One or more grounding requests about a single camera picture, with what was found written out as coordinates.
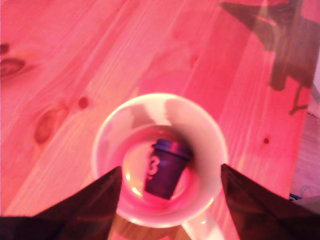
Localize dark blue coffee capsule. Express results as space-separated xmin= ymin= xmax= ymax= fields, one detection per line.
xmin=142 ymin=138 xmax=194 ymax=201

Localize patterned mug with white inside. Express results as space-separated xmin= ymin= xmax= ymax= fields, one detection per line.
xmin=91 ymin=92 xmax=230 ymax=240

